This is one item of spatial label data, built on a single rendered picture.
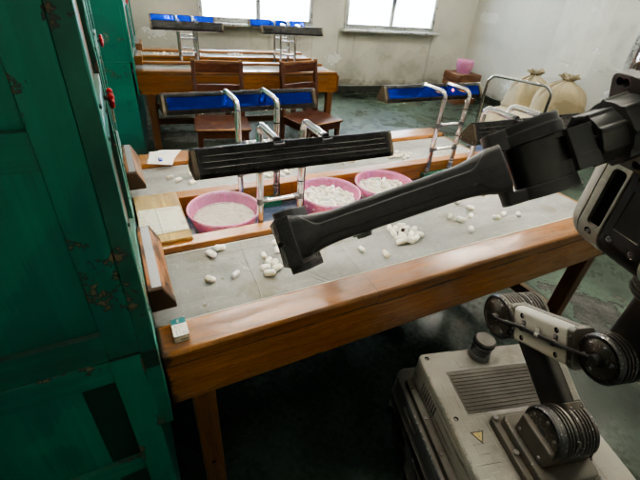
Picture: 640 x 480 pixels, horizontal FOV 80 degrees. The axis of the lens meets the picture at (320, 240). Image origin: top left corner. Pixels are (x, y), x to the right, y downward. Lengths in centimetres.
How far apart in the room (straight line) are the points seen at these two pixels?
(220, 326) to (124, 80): 297
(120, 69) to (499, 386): 339
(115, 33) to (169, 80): 49
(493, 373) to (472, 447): 28
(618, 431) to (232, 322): 174
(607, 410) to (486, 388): 97
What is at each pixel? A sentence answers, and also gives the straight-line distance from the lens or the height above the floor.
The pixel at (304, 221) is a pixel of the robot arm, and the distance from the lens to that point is 55.
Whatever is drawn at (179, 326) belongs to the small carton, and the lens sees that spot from 99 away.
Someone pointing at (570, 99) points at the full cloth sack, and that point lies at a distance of 540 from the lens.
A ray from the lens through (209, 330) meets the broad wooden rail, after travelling 99.
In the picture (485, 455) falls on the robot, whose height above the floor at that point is 47.
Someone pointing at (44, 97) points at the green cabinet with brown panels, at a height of 134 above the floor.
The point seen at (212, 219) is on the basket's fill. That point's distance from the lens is 145.
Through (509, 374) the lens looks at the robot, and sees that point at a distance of 145.
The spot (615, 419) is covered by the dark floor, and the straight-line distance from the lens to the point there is 225.
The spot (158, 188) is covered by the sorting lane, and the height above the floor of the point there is 74.
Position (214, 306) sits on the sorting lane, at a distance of 108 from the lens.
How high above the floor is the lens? 148
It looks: 34 degrees down
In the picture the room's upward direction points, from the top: 5 degrees clockwise
